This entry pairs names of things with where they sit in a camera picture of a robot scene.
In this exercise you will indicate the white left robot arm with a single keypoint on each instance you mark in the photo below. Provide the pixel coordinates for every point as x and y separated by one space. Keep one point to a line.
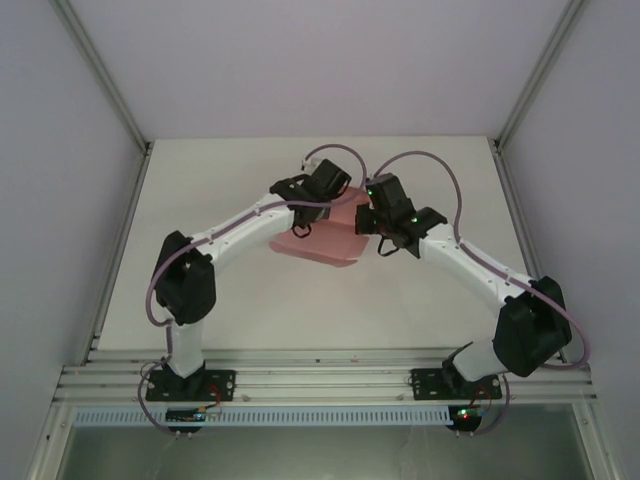
240 230

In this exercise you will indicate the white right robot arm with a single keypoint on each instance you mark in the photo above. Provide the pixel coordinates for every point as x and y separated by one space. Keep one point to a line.
475 260

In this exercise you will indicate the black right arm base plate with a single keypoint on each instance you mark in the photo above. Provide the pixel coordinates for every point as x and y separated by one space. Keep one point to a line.
425 385

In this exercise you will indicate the aluminium mounting rail beam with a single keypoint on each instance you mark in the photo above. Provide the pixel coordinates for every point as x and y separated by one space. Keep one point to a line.
320 380

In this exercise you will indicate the aluminium table side rail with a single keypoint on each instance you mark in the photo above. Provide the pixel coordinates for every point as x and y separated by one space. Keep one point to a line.
120 250
520 215

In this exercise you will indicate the aluminium frame post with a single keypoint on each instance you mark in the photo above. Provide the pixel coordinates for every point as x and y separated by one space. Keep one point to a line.
100 70
540 70

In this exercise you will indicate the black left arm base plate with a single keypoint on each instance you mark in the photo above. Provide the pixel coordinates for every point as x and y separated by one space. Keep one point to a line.
225 385

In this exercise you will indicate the pink cloth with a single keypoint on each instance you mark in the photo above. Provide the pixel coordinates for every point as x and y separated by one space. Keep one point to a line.
325 245

